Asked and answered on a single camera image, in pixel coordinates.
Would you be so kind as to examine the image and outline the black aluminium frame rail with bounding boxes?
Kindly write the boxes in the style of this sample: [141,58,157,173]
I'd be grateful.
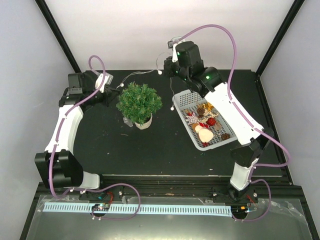
[37,174,306,201]

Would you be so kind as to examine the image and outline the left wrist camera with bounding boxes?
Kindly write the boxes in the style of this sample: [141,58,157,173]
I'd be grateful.
[95,73,114,89]

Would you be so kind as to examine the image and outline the white snowman ornament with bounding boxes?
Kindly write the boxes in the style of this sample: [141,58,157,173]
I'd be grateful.
[194,125,215,143]

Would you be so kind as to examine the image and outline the white plastic basket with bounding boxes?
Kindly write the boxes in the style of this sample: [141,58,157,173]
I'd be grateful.
[172,90,237,151]

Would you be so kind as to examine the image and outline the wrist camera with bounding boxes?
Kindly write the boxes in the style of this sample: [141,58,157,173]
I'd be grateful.
[168,41,203,68]
[95,73,114,89]

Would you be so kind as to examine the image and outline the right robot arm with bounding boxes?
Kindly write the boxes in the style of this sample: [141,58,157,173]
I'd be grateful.
[163,56,274,202]

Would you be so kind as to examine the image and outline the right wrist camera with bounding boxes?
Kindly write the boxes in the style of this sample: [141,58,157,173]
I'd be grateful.
[168,41,203,68]

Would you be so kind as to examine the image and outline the white slotted cable duct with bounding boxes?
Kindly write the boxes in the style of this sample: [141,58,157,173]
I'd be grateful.
[42,202,232,217]

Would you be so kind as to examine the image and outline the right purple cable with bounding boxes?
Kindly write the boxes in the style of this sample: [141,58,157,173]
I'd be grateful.
[178,24,291,223]

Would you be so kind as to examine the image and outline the wooden merry christmas sign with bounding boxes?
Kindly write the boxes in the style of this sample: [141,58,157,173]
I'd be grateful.
[202,109,220,121]

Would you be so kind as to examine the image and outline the small green christmas tree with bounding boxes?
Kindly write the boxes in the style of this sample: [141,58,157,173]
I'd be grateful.
[116,82,163,124]

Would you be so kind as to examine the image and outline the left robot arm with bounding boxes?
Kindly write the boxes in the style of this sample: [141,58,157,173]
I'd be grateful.
[34,86,120,200]

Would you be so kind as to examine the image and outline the gold foil gift box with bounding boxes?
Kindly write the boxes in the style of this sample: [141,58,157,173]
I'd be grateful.
[203,102,214,112]

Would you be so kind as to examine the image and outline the clear battery box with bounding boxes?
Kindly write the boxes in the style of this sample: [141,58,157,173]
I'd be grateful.
[123,117,133,128]

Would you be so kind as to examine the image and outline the silver red star ornament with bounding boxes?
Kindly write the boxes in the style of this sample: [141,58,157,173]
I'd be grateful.
[186,112,199,125]

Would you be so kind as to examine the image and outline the white ball string lights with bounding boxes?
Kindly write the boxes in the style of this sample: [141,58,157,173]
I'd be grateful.
[116,51,177,111]

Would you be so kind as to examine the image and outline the brown pine cone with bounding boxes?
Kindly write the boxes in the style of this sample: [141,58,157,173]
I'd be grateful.
[196,106,205,118]
[220,133,231,141]

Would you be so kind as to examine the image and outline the white tree pot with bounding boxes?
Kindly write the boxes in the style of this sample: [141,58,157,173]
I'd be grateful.
[134,114,153,130]

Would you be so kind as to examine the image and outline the burlap sack ornament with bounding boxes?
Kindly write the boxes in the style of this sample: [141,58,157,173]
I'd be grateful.
[213,122,222,131]

